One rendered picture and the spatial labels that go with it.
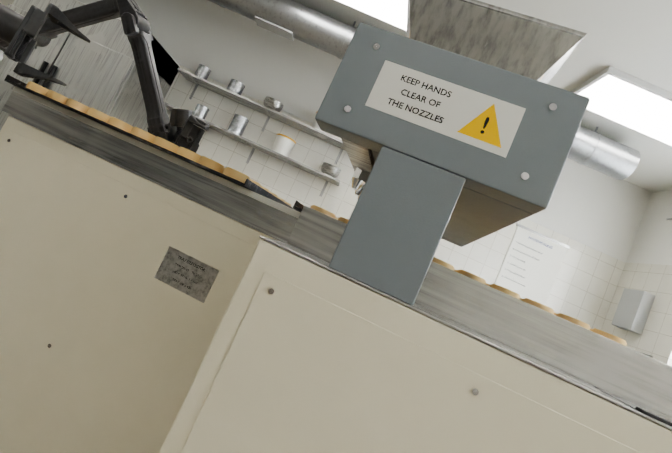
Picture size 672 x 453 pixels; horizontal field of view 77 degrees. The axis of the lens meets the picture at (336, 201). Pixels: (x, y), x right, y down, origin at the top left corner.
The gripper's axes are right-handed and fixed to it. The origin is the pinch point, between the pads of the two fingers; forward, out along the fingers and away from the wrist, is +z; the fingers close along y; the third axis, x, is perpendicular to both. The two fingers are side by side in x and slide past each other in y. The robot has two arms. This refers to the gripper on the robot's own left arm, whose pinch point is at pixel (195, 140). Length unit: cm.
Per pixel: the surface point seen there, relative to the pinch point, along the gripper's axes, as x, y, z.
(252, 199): -2, 10, 58
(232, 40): -67, -163, -392
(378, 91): -1, -11, 85
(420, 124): -6, -8, 90
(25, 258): 25, 39, 33
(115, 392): 3, 52, 54
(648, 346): -470, -31, -37
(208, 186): 5, 11, 52
